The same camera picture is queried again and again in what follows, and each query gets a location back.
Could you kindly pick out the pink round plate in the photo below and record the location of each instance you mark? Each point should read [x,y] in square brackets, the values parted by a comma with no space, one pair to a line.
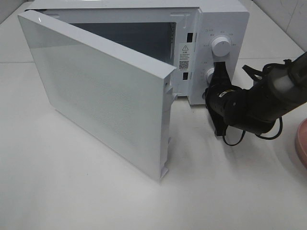
[301,142]

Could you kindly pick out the white microwave door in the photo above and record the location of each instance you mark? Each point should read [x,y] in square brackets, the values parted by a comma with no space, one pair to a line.
[120,96]

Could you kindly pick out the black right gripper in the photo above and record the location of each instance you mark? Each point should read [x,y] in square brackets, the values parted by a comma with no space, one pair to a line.
[223,100]

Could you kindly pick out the lower white dial knob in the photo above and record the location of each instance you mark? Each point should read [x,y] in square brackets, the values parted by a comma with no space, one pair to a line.
[209,75]

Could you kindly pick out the white dial knob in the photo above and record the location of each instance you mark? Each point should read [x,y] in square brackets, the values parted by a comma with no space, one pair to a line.
[209,75]
[221,46]

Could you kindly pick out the white microwave oven body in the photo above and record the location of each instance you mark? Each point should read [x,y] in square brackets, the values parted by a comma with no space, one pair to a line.
[177,32]

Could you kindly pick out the upper white dial knob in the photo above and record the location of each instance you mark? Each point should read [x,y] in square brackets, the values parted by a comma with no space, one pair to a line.
[221,46]

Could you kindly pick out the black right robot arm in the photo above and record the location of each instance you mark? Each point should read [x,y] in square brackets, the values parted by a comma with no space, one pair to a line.
[277,90]

